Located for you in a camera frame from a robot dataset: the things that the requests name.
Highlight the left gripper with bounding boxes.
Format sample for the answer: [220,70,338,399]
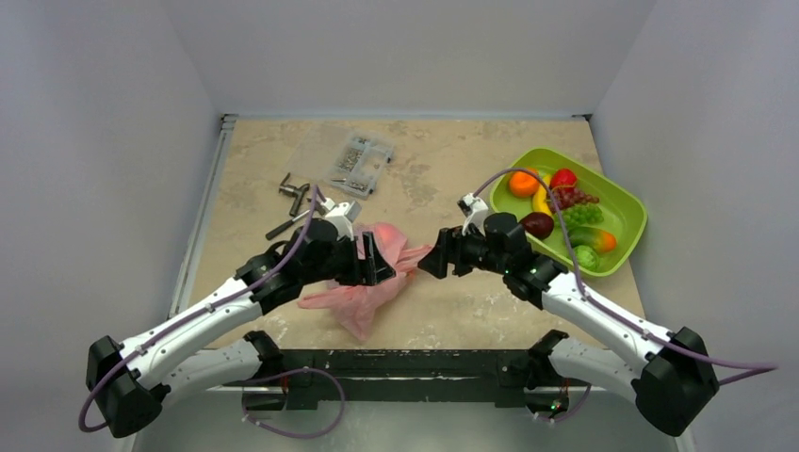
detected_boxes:
[302,232,394,286]

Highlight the pink plastic bag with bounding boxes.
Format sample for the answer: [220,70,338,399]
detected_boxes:
[298,223,432,342]

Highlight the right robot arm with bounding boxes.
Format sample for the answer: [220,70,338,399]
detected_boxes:
[417,213,719,437]

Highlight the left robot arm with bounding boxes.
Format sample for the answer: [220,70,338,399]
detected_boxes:
[78,218,406,438]

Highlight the fake dark red plum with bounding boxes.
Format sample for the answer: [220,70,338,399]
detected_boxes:
[519,212,555,240]

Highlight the fake banana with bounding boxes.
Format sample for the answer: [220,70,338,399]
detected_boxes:
[531,174,552,218]

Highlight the fake red grapes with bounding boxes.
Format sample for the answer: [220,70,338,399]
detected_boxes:
[546,186,599,212]

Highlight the fake red strawberry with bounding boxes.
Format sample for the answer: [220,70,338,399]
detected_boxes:
[549,168,579,191]

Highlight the fake green grapes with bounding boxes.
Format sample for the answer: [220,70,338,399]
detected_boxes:
[561,203,604,230]

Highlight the fake green lime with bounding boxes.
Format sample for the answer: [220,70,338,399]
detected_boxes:
[573,245,601,272]

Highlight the fake mango green orange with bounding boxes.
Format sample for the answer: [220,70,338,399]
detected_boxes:
[567,226,617,253]

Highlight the black metal clamp tool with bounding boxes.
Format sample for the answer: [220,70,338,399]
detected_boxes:
[279,172,311,218]

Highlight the clear screw organizer box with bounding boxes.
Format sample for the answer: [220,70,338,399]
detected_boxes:
[324,132,395,200]

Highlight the green plastic tray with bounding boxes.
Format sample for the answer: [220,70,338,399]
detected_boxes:
[485,148,647,278]

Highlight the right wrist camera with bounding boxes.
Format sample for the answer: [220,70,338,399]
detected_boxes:
[457,193,490,235]

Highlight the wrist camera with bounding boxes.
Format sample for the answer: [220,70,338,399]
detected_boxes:
[457,193,490,235]
[321,198,362,239]

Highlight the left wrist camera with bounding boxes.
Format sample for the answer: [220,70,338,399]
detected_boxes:
[321,198,362,239]

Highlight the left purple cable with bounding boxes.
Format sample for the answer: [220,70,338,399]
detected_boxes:
[77,185,326,433]

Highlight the purple cable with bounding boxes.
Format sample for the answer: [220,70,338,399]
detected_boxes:
[472,168,779,388]
[77,185,326,433]

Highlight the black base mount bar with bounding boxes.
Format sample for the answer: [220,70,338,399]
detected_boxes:
[242,349,586,412]

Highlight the aluminium frame rail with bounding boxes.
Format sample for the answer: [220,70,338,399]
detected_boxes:
[166,113,239,320]

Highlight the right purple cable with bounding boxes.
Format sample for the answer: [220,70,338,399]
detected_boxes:
[472,168,779,388]

